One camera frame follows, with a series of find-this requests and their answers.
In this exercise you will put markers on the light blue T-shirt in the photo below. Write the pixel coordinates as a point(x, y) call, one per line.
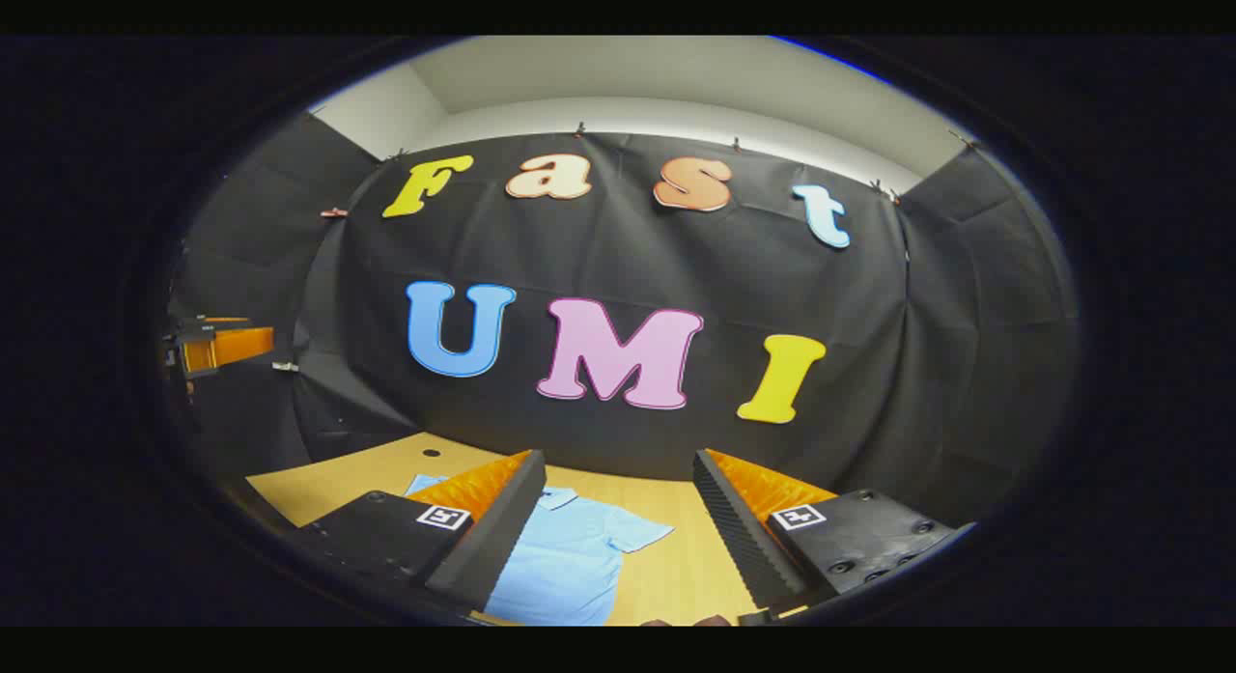
point(570, 557)

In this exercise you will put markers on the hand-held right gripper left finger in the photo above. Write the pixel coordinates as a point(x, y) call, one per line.
point(497, 538)

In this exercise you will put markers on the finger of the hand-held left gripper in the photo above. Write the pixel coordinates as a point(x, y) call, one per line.
point(237, 347)

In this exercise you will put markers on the black backdrop cloth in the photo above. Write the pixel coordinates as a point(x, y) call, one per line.
point(628, 258)

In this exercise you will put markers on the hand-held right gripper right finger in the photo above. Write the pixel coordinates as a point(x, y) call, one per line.
point(744, 538)

